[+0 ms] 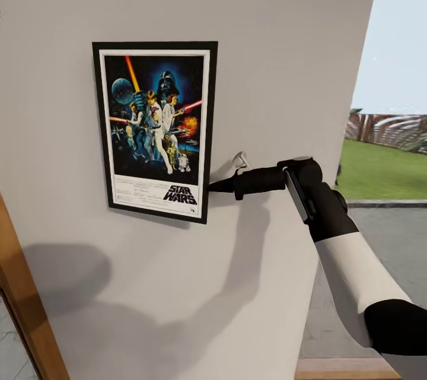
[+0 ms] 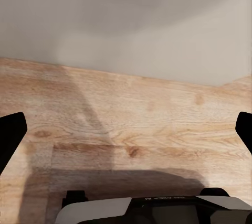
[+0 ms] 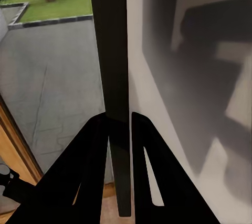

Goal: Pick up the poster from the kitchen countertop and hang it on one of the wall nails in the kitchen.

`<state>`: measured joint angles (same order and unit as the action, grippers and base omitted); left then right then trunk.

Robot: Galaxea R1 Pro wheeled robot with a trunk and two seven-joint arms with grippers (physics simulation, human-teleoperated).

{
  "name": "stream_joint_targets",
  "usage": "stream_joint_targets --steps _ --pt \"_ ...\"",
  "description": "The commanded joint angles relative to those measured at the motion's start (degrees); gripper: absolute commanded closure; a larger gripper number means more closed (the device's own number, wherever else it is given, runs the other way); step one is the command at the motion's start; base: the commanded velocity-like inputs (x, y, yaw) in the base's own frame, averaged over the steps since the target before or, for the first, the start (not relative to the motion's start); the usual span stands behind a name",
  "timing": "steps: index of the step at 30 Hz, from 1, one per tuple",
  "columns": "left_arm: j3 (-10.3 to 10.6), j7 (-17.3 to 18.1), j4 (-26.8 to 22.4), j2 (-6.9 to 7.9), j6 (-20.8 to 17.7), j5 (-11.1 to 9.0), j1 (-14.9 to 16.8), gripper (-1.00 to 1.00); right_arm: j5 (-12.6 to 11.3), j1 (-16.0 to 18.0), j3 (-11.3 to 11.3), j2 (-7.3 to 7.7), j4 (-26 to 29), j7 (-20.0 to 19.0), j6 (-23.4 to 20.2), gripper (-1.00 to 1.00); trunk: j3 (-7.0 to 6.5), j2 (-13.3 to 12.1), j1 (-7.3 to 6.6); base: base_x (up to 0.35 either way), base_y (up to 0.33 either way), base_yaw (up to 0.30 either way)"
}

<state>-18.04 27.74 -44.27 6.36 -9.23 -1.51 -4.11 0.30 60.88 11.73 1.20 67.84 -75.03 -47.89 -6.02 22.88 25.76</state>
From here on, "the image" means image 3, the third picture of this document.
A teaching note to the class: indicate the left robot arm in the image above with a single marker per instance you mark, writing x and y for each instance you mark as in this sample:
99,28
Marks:
13,187

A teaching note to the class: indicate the door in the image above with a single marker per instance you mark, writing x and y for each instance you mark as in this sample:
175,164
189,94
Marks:
50,86

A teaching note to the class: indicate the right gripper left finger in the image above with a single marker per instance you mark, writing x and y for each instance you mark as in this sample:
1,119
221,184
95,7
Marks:
71,191

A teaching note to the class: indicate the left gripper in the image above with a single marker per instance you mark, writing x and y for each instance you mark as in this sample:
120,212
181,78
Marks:
29,187

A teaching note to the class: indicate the poster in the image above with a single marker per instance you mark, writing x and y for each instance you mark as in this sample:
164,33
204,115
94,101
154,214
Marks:
110,19

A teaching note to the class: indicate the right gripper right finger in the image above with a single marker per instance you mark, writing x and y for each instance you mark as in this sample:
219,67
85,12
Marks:
183,203

